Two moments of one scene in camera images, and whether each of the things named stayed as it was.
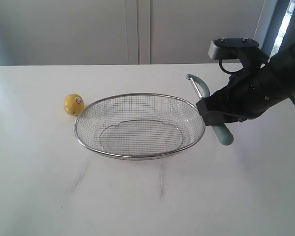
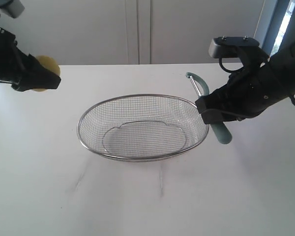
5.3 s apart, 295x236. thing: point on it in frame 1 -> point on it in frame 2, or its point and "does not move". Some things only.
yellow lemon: (73, 104) -> (50, 64)
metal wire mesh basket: (139, 126) does not move
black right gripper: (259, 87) does not move
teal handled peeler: (221, 129) does not move
